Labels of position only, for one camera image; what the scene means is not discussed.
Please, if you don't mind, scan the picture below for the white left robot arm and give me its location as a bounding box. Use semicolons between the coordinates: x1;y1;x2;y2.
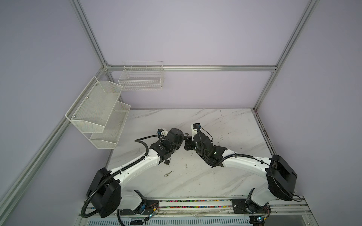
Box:
80;128;184;218

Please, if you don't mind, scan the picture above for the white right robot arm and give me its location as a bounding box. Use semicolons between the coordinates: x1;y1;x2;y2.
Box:
184;132;298;214

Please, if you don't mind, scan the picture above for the white ventilated cover strip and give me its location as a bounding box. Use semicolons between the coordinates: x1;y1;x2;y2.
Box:
85;216;252;226

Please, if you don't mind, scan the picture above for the white mesh two-tier shelf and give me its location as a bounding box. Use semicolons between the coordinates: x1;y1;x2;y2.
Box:
65;77;131;149

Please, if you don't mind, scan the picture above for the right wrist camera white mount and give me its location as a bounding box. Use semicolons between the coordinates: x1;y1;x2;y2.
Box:
191;123;201;137

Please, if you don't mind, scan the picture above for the aluminium table edge rail right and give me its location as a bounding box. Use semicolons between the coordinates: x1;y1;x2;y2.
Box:
251;108;276;155

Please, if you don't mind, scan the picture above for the white wire basket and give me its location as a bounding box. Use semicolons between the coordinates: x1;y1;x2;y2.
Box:
118;61;164;91

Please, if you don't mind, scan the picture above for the aluminium frame horizontal back bar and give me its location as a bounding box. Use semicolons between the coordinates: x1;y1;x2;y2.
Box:
107;65;277;72

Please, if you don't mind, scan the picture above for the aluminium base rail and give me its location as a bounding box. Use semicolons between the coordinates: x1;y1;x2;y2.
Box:
75;196;318;226

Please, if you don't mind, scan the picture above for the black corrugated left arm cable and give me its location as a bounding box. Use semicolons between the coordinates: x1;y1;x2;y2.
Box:
81;135;159;226

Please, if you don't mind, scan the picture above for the aluminium frame post back left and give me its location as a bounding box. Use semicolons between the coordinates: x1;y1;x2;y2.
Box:
70;0;107;67

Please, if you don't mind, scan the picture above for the aluminium frame post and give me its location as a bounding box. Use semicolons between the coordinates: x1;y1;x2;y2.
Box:
253;0;320;112
70;0;107;67

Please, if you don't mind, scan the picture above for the aluminium frame left wall bar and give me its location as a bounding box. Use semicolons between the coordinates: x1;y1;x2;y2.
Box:
0;67;107;217

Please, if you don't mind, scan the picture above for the aluminium frame post back right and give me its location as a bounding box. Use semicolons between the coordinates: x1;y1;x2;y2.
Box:
253;0;320;112

